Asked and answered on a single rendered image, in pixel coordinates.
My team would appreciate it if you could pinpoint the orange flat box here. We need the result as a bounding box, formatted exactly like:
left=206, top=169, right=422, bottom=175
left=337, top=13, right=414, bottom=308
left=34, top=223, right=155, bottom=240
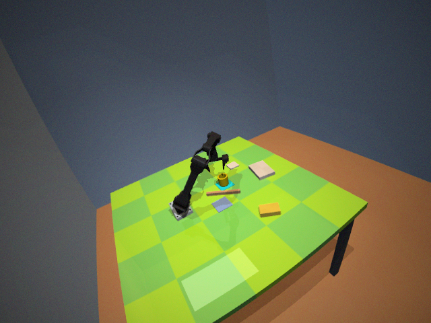
left=259, top=202, right=281, bottom=218

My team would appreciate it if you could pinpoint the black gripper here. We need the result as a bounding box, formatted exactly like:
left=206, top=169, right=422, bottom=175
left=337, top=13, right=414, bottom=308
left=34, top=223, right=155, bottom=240
left=206, top=150, right=229, bottom=173

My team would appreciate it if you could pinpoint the yellow-brown cup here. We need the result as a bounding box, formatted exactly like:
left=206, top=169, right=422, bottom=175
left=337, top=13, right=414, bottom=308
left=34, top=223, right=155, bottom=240
left=218, top=173, right=229, bottom=187

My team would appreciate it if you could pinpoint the brown wooden bar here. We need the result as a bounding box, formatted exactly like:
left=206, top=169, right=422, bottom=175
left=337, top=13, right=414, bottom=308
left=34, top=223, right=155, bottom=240
left=206, top=189, right=240, bottom=196

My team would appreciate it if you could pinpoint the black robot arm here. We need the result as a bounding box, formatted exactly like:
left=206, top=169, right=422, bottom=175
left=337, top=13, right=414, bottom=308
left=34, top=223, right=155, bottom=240
left=172, top=131, right=221, bottom=214

